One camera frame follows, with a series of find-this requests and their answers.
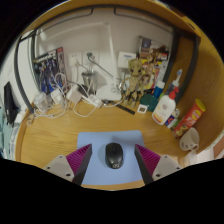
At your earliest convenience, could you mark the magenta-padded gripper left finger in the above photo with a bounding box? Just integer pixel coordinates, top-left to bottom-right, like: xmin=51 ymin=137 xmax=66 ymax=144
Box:
xmin=43 ymin=143 xmax=93 ymax=186

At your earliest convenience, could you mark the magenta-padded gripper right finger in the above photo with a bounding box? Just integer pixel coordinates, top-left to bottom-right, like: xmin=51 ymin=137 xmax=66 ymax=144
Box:
xmin=134 ymin=143 xmax=183 ymax=185

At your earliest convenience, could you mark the black computer mouse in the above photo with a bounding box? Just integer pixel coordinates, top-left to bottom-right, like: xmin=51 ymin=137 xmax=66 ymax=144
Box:
xmin=104 ymin=142 xmax=125 ymax=170

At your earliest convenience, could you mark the light blue mouse pad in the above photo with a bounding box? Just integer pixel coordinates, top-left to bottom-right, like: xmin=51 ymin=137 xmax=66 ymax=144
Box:
xmin=76 ymin=129 xmax=147 ymax=186

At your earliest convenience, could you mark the white mug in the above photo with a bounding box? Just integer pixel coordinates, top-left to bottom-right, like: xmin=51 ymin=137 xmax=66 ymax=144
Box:
xmin=178 ymin=127 xmax=200 ymax=152

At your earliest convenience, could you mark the white lotion pump bottle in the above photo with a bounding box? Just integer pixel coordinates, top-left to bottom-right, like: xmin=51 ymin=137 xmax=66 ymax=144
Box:
xmin=151 ymin=86 xmax=180 ymax=126

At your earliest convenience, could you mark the red snack can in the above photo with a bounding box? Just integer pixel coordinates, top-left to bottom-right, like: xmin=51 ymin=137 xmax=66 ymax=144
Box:
xmin=173 ymin=98 xmax=207 ymax=138

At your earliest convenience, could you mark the small white desk clock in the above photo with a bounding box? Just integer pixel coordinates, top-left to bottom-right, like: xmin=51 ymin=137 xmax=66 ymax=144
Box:
xmin=136 ymin=103 xmax=149 ymax=115

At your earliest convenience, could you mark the checked bed blanket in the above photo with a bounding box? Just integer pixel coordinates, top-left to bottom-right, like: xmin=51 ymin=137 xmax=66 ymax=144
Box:
xmin=0 ymin=109 xmax=18 ymax=158

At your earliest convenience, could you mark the green round container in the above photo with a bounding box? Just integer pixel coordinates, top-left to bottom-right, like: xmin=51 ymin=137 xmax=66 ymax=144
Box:
xmin=139 ymin=93 xmax=159 ymax=113

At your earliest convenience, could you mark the clear plastic cup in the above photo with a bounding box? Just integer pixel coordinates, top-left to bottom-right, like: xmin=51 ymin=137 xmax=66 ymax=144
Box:
xmin=34 ymin=91 xmax=50 ymax=113

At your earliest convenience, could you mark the black ruler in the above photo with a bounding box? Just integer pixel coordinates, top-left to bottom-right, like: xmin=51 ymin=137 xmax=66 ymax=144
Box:
xmin=114 ymin=103 xmax=137 ymax=116

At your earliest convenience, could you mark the white power strip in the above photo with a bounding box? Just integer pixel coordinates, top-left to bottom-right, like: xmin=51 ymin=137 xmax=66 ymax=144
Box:
xmin=81 ymin=93 xmax=104 ymax=108

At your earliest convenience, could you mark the black power adapter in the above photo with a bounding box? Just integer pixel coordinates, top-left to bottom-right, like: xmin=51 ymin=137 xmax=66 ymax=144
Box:
xmin=77 ymin=83 xmax=90 ymax=98

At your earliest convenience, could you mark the black bag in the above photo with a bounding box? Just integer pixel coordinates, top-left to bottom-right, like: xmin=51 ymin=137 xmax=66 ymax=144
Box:
xmin=3 ymin=81 xmax=20 ymax=126

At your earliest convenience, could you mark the grey bottle with white tip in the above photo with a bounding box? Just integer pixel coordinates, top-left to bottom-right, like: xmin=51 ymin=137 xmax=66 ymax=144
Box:
xmin=165 ymin=68 xmax=184 ymax=96

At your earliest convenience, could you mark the white desk lamp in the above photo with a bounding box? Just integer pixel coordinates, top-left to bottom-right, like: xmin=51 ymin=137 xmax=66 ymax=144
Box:
xmin=34 ymin=21 xmax=124 ymax=102

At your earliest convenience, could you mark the brown tree figure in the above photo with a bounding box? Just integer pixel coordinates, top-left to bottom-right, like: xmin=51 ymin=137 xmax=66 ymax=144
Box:
xmin=121 ymin=58 xmax=148 ymax=108

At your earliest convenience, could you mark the metal cup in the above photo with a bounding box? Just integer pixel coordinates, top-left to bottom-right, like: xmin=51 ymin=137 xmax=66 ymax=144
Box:
xmin=81 ymin=70 xmax=99 ymax=95

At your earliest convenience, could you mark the robot model kit box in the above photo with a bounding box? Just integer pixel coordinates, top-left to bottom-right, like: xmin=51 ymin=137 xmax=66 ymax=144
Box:
xmin=32 ymin=46 xmax=68 ymax=94

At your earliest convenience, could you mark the white router box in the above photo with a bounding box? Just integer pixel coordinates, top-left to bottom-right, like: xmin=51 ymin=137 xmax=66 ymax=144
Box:
xmin=117 ymin=51 xmax=138 ymax=69

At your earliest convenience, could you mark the colourful figure box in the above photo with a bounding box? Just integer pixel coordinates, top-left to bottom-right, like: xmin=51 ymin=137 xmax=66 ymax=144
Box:
xmin=138 ymin=35 xmax=171 ymax=91

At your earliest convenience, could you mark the white cable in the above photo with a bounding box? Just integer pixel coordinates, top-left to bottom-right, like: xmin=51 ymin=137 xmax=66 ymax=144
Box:
xmin=28 ymin=71 xmax=124 ymax=118

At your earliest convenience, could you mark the grey metal frame post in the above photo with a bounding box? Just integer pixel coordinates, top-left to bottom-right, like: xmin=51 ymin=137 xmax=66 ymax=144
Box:
xmin=13 ymin=31 xmax=38 ymax=114

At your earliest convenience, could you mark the black cable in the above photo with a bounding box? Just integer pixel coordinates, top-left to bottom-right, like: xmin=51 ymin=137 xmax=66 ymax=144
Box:
xmin=87 ymin=52 xmax=115 ymax=78

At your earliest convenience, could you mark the white wall socket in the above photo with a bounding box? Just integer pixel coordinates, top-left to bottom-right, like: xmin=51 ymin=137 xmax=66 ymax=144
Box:
xmin=68 ymin=51 xmax=83 ymax=68
xmin=83 ymin=50 xmax=101 ymax=66

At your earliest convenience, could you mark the dark metal frame post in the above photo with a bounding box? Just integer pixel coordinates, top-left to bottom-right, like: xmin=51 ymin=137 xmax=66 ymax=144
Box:
xmin=163 ymin=28 xmax=201 ymax=104

